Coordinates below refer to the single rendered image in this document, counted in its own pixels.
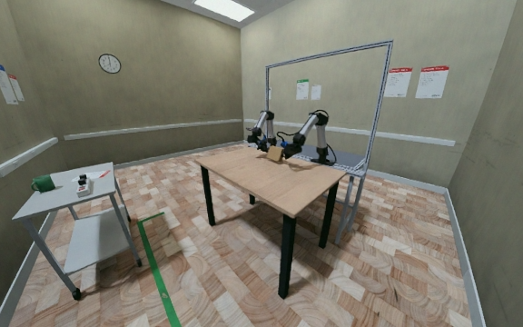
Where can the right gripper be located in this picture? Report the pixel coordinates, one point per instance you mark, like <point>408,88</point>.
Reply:
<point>261,146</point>

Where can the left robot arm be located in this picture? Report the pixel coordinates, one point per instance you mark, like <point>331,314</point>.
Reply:
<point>320,121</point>

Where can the brown cardboard box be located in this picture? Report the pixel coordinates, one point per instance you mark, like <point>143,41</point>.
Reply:
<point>275,153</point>

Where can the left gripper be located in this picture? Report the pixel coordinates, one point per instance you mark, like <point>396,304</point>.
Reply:
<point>286,156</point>

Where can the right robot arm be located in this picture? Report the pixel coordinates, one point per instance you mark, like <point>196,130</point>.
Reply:
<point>268,116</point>

